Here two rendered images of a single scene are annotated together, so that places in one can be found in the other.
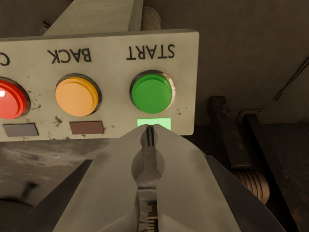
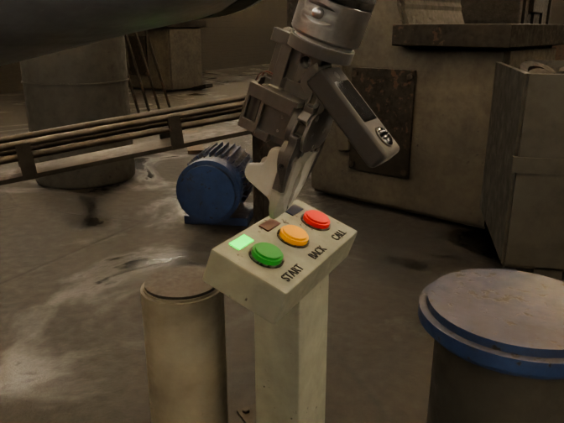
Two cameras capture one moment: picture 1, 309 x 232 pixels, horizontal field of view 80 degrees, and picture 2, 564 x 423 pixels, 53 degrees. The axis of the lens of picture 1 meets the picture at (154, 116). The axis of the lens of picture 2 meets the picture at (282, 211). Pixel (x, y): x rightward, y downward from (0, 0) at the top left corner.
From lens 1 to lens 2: 0.61 m
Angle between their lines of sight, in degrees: 56
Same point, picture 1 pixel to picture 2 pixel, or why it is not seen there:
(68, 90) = (302, 234)
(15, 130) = (295, 208)
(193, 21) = not seen: outside the picture
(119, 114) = (264, 238)
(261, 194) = not seen: outside the picture
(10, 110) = (310, 214)
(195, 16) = not seen: outside the picture
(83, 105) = (289, 231)
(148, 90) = (274, 251)
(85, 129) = (269, 223)
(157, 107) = (258, 247)
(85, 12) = (319, 326)
